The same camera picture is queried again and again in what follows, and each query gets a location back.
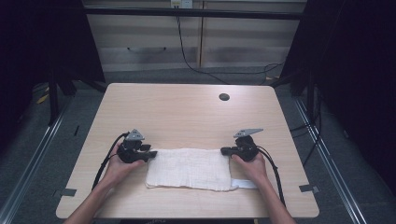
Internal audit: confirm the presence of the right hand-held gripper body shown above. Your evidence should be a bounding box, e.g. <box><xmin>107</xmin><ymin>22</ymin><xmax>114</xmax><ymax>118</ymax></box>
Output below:
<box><xmin>233</xmin><ymin>127</ymin><xmax>264</xmax><ymax>162</ymax></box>

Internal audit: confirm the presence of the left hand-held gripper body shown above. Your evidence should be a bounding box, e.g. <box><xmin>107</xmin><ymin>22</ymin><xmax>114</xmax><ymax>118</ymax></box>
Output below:
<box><xmin>117</xmin><ymin>128</ymin><xmax>152</xmax><ymax>164</ymax></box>

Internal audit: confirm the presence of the white muslin cloth with label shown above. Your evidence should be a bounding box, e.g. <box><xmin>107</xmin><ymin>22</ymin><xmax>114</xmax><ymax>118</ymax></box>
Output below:
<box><xmin>145</xmin><ymin>147</ymin><xmax>259</xmax><ymax>192</ymax></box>

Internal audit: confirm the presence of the person's left hand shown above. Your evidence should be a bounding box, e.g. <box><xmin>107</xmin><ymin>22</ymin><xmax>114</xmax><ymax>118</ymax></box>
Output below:
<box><xmin>104</xmin><ymin>143</ymin><xmax>148</xmax><ymax>189</ymax></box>

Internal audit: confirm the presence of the person's right hand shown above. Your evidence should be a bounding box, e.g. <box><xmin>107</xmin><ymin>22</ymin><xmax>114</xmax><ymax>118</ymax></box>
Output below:
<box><xmin>230</xmin><ymin>152</ymin><xmax>270</xmax><ymax>189</ymax></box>

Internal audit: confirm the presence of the grey tape piece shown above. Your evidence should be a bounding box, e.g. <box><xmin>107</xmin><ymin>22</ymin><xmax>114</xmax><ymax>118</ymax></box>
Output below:
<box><xmin>298</xmin><ymin>183</ymin><xmax>320</xmax><ymax>194</ymax></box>
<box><xmin>60</xmin><ymin>188</ymin><xmax>78</xmax><ymax>198</ymax></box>

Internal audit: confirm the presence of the black metal stand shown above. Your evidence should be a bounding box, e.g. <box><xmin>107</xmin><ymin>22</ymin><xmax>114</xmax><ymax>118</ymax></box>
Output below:
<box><xmin>305</xmin><ymin>69</ymin><xmax>316</xmax><ymax>120</ymax></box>
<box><xmin>47</xmin><ymin>69</ymin><xmax>61</xmax><ymax>126</ymax></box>

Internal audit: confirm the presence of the black curtain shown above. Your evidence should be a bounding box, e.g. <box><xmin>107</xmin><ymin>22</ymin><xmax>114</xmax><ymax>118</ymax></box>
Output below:
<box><xmin>279</xmin><ymin>0</ymin><xmax>396</xmax><ymax>189</ymax></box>
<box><xmin>0</xmin><ymin>0</ymin><xmax>106</xmax><ymax>152</ymax></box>

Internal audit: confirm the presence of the black horizontal bar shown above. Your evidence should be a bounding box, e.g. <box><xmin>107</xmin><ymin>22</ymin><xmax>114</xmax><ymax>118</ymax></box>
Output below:
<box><xmin>83</xmin><ymin>7</ymin><xmax>308</xmax><ymax>21</ymax></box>

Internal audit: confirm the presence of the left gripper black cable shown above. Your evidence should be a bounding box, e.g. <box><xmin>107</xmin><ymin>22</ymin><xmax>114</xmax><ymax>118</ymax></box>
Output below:
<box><xmin>91</xmin><ymin>132</ymin><xmax>131</xmax><ymax>191</ymax></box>

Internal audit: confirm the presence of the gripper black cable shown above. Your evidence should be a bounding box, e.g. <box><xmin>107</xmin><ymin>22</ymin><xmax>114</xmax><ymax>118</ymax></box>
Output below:
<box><xmin>91</xmin><ymin>132</ymin><xmax>131</xmax><ymax>191</ymax></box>
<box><xmin>256</xmin><ymin>145</ymin><xmax>287</xmax><ymax>208</ymax></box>

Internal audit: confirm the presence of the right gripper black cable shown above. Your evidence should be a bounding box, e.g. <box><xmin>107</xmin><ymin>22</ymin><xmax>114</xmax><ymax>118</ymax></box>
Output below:
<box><xmin>256</xmin><ymin>145</ymin><xmax>287</xmax><ymax>208</ymax></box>

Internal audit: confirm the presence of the black floor cable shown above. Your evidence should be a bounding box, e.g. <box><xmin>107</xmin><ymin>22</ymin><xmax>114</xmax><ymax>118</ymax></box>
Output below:
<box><xmin>289</xmin><ymin>91</ymin><xmax>325</xmax><ymax>167</ymax></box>

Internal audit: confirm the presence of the grey floor rail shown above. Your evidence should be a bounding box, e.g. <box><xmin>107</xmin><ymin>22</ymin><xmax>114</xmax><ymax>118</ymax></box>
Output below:
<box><xmin>293</xmin><ymin>97</ymin><xmax>370</xmax><ymax>224</ymax></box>
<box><xmin>0</xmin><ymin>101</ymin><xmax>73</xmax><ymax>224</ymax></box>

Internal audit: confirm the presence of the black wall cable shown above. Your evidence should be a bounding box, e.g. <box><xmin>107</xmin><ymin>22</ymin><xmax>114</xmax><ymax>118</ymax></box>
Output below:
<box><xmin>175</xmin><ymin>6</ymin><xmax>286</xmax><ymax>86</ymax></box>

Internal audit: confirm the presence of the white wall socket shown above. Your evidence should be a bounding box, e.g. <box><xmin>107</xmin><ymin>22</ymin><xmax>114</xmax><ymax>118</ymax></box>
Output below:
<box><xmin>170</xmin><ymin>0</ymin><xmax>194</xmax><ymax>9</ymax></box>

